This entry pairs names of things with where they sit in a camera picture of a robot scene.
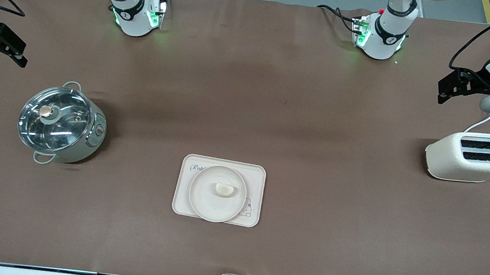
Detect white steamed bun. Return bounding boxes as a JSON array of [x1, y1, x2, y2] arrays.
[[214, 182, 238, 199]]

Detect cream round plate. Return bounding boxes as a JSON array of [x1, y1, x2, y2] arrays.
[[186, 163, 251, 226]]

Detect white toaster power cable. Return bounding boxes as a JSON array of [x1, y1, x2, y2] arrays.
[[463, 110, 490, 136]]

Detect black left arm base cable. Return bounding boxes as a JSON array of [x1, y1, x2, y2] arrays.
[[314, 4, 360, 35]]

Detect cream rabbit print tray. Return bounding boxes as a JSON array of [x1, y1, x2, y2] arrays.
[[170, 152, 268, 229]]

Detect glass pot lid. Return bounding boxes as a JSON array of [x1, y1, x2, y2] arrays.
[[15, 83, 96, 158]]

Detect green electric cooking pot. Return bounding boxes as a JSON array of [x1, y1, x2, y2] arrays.
[[14, 76, 112, 171]]

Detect cream two-slot toaster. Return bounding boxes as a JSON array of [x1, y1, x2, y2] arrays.
[[422, 127, 490, 186]]

